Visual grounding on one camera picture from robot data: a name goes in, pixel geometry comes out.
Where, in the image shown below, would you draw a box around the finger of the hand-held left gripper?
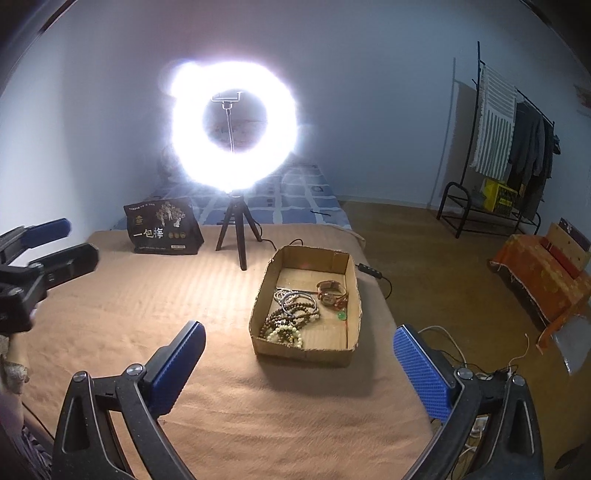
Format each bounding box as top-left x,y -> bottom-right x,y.
28,243 -> 100,298
0,218 -> 72,265

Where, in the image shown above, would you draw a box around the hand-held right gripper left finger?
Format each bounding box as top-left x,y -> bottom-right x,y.
51,320 -> 207,480

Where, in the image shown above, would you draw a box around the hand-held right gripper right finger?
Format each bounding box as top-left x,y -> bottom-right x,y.
392,324 -> 543,480

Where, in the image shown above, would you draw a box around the cream bead bracelet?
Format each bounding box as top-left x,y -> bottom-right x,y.
268,324 -> 304,348

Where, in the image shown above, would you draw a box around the brown strap wristwatch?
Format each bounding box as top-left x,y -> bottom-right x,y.
316,279 -> 347,309

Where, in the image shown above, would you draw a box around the thin black bangle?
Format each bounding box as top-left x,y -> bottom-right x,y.
279,291 -> 319,318

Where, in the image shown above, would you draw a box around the cardboard box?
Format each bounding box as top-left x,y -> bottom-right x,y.
249,246 -> 363,368

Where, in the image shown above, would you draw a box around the person's left forearm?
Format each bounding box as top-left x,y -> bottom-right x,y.
0,333 -> 31,398

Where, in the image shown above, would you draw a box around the black printed snack bag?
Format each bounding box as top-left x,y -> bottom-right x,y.
124,198 -> 205,256

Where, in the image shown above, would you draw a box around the black tripod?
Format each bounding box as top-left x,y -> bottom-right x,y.
215,190 -> 262,271

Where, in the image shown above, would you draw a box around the grey plastic bag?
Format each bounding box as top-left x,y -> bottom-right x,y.
551,314 -> 591,376

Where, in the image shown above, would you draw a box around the black metal shoe rack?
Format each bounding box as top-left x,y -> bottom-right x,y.
436,182 -> 541,238

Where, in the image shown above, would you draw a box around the yellow box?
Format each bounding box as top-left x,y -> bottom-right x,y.
480,179 -> 519,215

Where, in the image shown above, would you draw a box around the brown cardboard carton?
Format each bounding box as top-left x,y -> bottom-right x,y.
545,219 -> 591,280

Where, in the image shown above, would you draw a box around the blue patterned bedsheet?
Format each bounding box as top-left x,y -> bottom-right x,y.
111,159 -> 354,232

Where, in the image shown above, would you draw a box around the phone holder clamp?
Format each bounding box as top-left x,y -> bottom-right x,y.
211,91 -> 243,155

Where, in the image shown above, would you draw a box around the dark hanging clothes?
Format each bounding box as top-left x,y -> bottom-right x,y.
508,102 -> 561,220

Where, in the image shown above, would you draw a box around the striped towel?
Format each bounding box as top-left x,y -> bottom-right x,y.
470,65 -> 519,178

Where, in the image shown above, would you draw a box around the black clothes rack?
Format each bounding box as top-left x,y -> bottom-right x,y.
468,41 -> 561,222

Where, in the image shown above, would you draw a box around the white cable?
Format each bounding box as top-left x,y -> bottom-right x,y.
418,325 -> 532,370

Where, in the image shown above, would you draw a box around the dark wooden bead bracelet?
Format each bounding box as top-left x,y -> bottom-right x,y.
259,310 -> 296,341

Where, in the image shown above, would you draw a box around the black power cable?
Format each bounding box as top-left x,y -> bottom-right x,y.
259,237 -> 393,301

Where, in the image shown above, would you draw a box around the brown bead bracelet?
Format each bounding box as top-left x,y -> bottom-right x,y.
281,298 -> 321,325

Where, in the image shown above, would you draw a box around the ring light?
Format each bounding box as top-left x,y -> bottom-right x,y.
159,58 -> 303,192

